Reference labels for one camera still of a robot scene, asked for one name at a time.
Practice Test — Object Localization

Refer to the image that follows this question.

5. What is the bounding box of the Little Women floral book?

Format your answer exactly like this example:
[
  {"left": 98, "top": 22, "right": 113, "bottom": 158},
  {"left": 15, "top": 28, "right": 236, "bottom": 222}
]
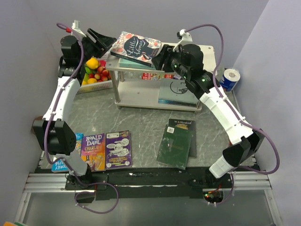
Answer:
[{"left": 110, "top": 31, "right": 162, "bottom": 67}]

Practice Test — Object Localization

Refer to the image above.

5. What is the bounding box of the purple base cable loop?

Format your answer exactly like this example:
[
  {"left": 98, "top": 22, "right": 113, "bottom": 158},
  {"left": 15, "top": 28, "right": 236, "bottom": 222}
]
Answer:
[{"left": 74, "top": 182, "right": 119, "bottom": 215}]

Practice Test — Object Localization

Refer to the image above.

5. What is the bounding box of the white two-tier shelf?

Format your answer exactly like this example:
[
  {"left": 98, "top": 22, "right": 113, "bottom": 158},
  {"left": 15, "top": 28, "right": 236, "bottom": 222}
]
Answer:
[{"left": 105, "top": 43, "right": 218, "bottom": 112}]

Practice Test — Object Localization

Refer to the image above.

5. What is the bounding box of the dark grey Mansfield book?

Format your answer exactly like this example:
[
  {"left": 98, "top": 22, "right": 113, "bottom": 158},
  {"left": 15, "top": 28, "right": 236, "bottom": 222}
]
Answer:
[{"left": 168, "top": 118, "right": 197, "bottom": 158}]

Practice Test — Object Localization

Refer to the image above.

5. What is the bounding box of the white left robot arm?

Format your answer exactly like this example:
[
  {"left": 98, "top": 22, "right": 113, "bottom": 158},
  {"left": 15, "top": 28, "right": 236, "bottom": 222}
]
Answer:
[{"left": 32, "top": 29, "right": 117, "bottom": 189}]

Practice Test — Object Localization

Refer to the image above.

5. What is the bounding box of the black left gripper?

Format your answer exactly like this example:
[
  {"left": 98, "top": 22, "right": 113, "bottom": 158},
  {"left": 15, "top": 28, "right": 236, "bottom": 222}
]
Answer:
[{"left": 77, "top": 28, "right": 116, "bottom": 65}]

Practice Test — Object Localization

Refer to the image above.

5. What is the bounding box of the toilet paper roll blue wrap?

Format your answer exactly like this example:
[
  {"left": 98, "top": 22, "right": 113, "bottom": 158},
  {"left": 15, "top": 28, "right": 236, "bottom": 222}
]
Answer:
[{"left": 219, "top": 69, "right": 241, "bottom": 92}]

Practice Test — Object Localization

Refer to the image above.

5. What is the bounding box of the yellow lemon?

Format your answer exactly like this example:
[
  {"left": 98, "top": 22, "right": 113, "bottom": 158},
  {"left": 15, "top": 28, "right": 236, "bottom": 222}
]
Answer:
[{"left": 86, "top": 57, "right": 99, "bottom": 70}]

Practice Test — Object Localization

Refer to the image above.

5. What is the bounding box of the Roald Dahl Charlie book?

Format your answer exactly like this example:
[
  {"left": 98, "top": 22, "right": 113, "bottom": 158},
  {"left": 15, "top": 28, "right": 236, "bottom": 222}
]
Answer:
[{"left": 80, "top": 133, "right": 105, "bottom": 172}]

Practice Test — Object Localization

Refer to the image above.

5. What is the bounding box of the blue 26-Storey Treehouse book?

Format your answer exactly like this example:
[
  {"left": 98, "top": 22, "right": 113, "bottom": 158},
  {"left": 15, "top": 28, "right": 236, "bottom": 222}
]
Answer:
[{"left": 51, "top": 133, "right": 84, "bottom": 173}]

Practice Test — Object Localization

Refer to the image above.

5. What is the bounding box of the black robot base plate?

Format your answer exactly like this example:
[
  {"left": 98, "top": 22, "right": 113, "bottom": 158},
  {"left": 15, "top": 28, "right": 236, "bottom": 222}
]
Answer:
[{"left": 65, "top": 167, "right": 232, "bottom": 201}]

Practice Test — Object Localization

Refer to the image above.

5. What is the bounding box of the aluminium frame rail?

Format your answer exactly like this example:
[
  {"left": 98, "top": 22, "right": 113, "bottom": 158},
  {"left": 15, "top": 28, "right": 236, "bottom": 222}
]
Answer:
[{"left": 15, "top": 168, "right": 283, "bottom": 226}]

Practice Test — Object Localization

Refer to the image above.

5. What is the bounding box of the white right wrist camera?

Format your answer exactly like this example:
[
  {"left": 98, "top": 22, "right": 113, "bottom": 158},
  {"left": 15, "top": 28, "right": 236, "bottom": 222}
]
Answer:
[{"left": 173, "top": 29, "right": 192, "bottom": 51}]

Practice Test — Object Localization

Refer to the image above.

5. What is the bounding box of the teal paperback book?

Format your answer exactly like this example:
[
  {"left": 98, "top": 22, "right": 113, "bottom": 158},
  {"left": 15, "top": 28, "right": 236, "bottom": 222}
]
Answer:
[{"left": 119, "top": 58, "right": 155, "bottom": 70}]

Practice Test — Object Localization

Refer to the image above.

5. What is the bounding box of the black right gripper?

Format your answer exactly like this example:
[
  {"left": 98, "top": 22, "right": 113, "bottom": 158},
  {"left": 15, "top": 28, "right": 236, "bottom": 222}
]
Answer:
[{"left": 151, "top": 44, "right": 190, "bottom": 80}]

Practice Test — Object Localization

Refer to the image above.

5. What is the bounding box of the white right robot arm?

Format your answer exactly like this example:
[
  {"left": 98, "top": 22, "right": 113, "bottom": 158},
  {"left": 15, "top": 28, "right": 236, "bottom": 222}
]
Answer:
[{"left": 152, "top": 44, "right": 264, "bottom": 188}]

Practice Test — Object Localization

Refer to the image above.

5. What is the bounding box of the yellow mango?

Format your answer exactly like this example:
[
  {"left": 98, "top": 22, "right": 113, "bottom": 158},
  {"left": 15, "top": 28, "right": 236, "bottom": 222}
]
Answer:
[{"left": 82, "top": 78, "right": 97, "bottom": 86}]

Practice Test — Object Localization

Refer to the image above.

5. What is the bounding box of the red 13-Storey Treehouse book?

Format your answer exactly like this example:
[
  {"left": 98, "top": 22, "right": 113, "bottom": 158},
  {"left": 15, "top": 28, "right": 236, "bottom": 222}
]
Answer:
[{"left": 142, "top": 73, "right": 174, "bottom": 81}]

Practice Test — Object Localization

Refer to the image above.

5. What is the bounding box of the white plastic fruit basket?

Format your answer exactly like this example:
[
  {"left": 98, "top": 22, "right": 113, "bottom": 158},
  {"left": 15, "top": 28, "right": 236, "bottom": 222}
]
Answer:
[{"left": 77, "top": 52, "right": 112, "bottom": 94}]

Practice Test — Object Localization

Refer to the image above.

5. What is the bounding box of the red apples cluster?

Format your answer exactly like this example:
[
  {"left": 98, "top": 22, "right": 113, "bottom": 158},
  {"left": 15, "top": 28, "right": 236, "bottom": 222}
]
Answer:
[{"left": 86, "top": 60, "right": 111, "bottom": 82}]

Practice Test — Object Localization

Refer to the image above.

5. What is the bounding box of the purple 52-Storey Treehouse book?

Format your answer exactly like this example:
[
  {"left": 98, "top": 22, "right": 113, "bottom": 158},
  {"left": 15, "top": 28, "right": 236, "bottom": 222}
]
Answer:
[{"left": 105, "top": 130, "right": 132, "bottom": 170}]

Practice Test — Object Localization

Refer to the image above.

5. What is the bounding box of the dark green book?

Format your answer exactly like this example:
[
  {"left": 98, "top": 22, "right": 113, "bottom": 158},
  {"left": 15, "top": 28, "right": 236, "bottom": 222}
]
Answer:
[{"left": 156, "top": 124, "right": 192, "bottom": 170}]

